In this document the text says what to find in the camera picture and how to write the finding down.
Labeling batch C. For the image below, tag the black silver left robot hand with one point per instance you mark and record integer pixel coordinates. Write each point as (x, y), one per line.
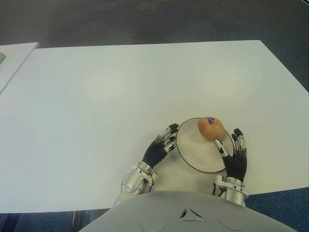
(154, 153)

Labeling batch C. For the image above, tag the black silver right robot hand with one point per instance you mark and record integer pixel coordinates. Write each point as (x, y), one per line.
(237, 164)

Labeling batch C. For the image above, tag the grey robot torso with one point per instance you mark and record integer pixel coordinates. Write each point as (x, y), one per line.
(169, 210)

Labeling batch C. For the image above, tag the red yellow apple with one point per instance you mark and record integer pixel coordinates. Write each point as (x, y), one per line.
(208, 130)

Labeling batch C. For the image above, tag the white plate with black rim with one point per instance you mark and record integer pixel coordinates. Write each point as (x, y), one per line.
(193, 154)

